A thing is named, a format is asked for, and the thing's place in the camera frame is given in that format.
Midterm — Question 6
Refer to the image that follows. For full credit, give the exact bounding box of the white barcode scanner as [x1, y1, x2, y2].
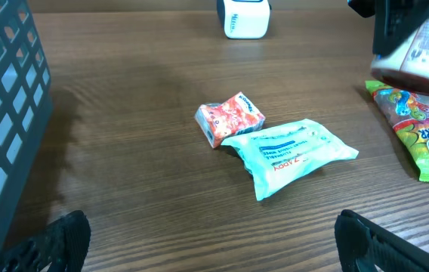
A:
[216, 0, 271, 39]

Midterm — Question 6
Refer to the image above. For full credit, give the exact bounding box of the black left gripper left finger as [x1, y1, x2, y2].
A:
[0, 210, 91, 272]

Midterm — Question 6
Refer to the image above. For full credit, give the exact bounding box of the green lid jar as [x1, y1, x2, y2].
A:
[371, 18, 429, 95]

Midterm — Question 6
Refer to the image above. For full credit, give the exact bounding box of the grey plastic shopping basket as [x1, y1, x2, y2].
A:
[0, 0, 53, 250]

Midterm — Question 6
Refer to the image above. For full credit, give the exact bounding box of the red white tissue pack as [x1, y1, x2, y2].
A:
[194, 92, 266, 148]

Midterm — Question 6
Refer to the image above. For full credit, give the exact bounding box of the mint green wipes pack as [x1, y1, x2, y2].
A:
[221, 119, 359, 201]

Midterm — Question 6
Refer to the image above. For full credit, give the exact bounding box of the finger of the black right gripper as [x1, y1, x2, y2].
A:
[347, 0, 429, 57]

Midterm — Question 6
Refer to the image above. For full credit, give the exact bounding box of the Haribo gummy candy bag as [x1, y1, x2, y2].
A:
[366, 80, 429, 182]

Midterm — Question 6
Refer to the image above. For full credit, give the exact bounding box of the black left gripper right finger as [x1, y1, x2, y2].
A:
[335, 209, 429, 272]

